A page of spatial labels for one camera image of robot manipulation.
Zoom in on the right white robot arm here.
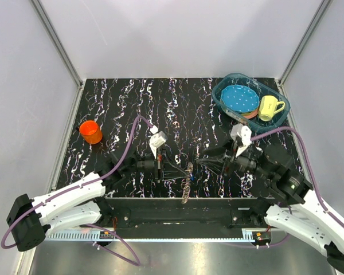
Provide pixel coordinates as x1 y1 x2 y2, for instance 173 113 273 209
198 142 344 274

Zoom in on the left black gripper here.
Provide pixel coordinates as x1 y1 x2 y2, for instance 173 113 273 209
122 146 187 183

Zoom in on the pink plate under blue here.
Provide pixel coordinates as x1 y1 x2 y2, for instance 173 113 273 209
241 108 259 119

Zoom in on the blue polka dot plate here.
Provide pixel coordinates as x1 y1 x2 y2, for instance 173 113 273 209
221 84 260 113

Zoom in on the teal transparent plastic basket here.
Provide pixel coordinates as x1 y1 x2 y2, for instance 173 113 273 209
212 73 290 133

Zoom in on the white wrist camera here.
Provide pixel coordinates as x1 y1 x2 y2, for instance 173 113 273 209
230 123 252 157
149 126 167 158

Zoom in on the orange plastic cup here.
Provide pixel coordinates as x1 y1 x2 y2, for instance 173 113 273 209
79 120 103 145

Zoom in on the yellow ceramic mug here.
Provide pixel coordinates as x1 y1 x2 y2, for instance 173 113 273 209
259 95 286 122

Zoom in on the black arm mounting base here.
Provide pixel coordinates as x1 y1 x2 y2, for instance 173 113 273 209
91 198 275 230

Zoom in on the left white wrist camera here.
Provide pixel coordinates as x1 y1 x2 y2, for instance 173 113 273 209
149 126 167 158

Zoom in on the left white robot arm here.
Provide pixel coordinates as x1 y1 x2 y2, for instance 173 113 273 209
1 151 189 252

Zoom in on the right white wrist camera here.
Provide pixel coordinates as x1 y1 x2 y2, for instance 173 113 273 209
230 123 252 157

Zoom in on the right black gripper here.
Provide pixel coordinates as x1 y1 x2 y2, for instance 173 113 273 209
197 135 273 180

